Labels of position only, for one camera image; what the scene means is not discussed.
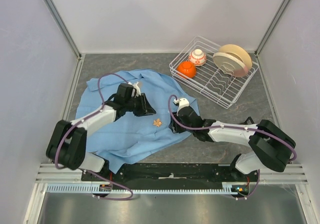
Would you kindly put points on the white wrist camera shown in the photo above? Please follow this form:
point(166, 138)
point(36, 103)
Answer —
point(136, 89)
point(181, 103)

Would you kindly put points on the light blue button shirt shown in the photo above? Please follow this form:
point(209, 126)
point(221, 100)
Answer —
point(130, 138)

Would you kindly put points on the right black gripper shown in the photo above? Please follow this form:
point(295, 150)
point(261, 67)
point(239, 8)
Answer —
point(174, 125)

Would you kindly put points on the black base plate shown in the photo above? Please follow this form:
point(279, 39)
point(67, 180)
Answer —
point(177, 175)

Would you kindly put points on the aluminium front rail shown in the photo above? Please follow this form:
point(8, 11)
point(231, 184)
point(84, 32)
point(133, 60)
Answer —
point(293, 174)

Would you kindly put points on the white red patterned bowl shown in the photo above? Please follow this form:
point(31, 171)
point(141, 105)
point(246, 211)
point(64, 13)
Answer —
point(197, 57)

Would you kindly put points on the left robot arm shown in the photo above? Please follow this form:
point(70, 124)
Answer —
point(67, 145)

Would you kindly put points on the tan plate rear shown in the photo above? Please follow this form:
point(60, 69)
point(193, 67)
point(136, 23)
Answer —
point(237, 52)

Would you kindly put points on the small black frame stand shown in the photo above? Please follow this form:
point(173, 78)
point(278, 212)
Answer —
point(248, 121)

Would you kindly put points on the left aluminium frame post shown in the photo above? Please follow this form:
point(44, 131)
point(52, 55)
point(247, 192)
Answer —
point(62, 26)

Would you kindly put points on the white wire dish rack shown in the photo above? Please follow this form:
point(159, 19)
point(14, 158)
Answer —
point(210, 81)

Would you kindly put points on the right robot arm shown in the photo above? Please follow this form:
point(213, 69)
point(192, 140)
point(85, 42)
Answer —
point(271, 148)

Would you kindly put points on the slotted cable duct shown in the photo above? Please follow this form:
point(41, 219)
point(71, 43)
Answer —
point(102, 188)

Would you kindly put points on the aluminium frame post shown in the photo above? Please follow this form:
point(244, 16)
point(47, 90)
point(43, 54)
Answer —
point(275, 20)
point(62, 26)

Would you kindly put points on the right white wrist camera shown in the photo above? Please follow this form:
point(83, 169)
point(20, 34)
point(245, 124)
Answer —
point(181, 103)

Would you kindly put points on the red gold leaf brooch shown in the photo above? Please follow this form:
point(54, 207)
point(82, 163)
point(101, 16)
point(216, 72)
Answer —
point(157, 122)

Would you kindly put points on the beige plate front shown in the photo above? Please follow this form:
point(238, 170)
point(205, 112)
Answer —
point(230, 64)

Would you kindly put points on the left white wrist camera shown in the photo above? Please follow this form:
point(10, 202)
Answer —
point(136, 89)

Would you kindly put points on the right aluminium frame post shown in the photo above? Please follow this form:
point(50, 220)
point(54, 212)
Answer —
point(275, 20)

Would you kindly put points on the orange bowl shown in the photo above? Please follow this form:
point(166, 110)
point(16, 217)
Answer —
point(186, 69)

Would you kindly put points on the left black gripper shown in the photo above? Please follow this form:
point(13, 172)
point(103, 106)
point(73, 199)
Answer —
point(140, 113)

